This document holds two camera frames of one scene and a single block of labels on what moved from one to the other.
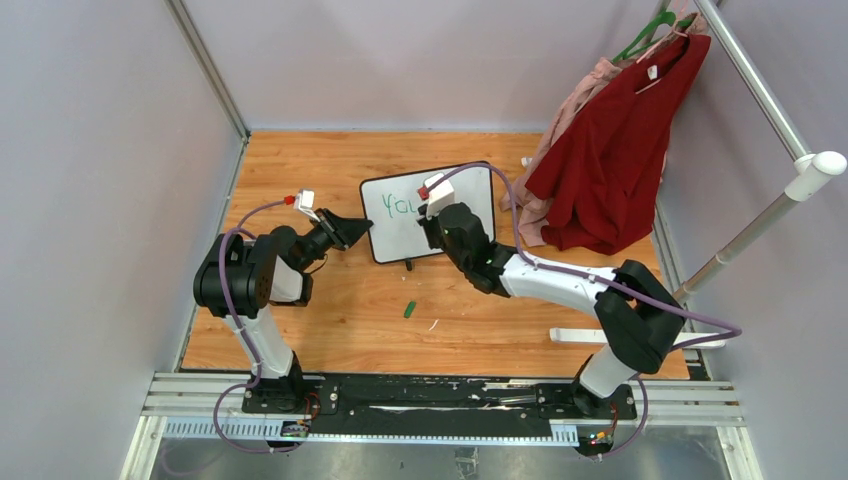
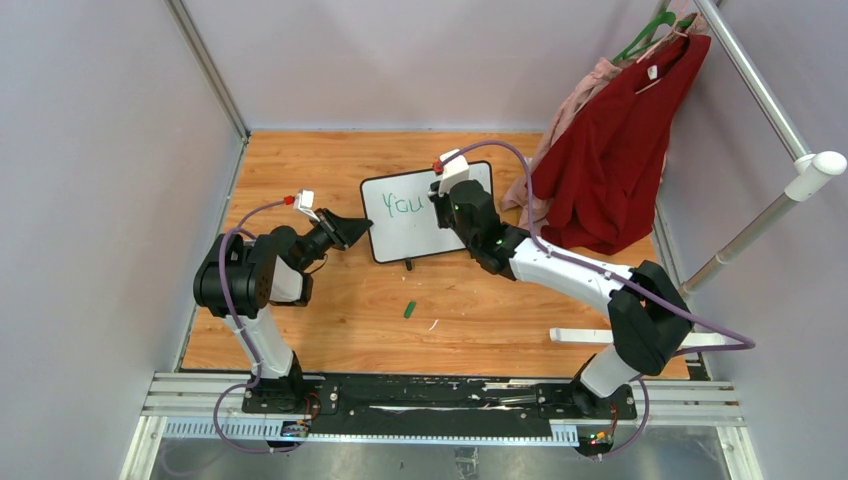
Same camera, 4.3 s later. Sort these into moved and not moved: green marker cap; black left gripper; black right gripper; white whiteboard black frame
Moved: black right gripper
Not moved: green marker cap; white whiteboard black frame; black left gripper
